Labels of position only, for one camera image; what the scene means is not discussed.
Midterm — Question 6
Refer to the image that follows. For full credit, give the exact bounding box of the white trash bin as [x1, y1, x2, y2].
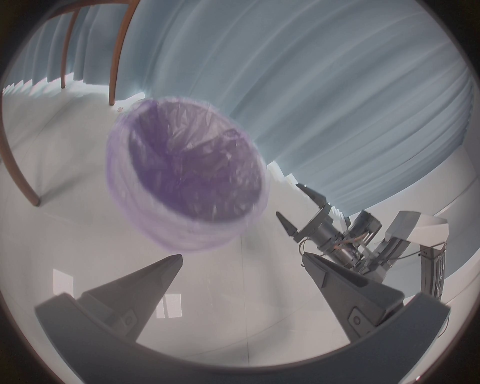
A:
[106, 99, 269, 252]

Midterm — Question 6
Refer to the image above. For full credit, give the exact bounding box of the wooden chair with cream cushions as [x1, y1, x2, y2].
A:
[0, 0, 140, 207]

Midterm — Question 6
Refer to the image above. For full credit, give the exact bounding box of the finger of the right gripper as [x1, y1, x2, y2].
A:
[296, 183, 327, 208]
[276, 211, 301, 238]

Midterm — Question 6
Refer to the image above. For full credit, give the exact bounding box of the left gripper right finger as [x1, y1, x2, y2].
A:
[302, 251, 406, 344]

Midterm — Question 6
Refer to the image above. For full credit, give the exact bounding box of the purple plastic bag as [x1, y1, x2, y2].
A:
[104, 96, 271, 253]

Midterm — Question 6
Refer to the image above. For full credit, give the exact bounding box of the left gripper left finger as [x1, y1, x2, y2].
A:
[76, 253, 184, 338]

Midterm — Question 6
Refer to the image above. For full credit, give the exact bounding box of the pale blue curtain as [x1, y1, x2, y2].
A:
[22, 0, 474, 219]

